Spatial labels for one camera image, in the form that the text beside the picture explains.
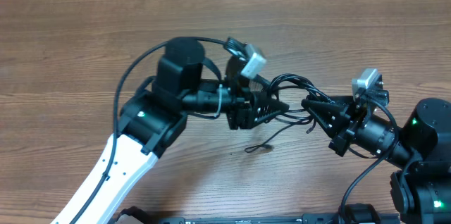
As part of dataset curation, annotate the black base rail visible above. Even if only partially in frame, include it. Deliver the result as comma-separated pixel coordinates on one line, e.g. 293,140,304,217
112,203,402,224

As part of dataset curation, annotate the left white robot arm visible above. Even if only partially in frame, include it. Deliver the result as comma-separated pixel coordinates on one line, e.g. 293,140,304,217
55,37,288,223

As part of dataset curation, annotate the thin black usb cable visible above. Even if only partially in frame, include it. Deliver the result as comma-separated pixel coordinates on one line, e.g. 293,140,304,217
244,118,318,154

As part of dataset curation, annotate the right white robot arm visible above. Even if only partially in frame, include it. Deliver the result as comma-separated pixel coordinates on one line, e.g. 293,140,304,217
302,96,450,223

